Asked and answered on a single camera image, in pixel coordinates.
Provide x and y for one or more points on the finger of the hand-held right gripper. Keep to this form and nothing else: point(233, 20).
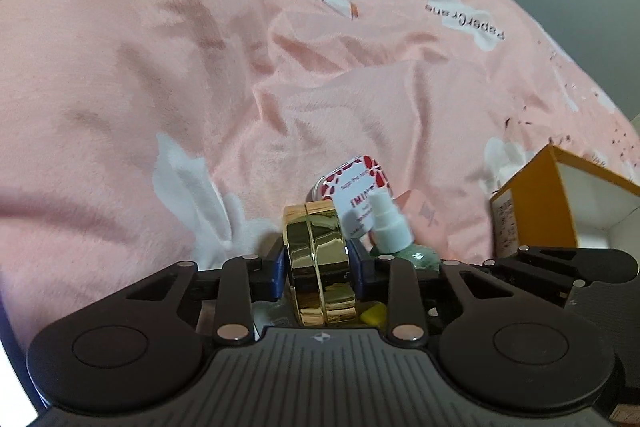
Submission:
point(550, 264)

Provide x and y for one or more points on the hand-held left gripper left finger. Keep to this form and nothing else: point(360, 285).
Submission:
point(272, 276)

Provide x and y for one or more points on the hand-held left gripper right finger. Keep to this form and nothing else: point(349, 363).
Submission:
point(359, 268)

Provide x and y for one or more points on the gold metallic case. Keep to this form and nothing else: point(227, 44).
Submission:
point(320, 257)

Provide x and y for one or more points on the orange cardboard box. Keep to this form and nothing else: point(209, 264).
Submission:
point(542, 202)

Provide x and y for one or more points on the red and white mint tin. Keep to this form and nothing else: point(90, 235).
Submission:
point(356, 197)

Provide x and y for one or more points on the small yellow object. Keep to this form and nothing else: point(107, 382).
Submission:
point(374, 314)

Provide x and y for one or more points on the green spray bottle white cap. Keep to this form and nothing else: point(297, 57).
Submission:
point(392, 227)

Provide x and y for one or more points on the pink printed blanket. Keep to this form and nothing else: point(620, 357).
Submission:
point(175, 107)

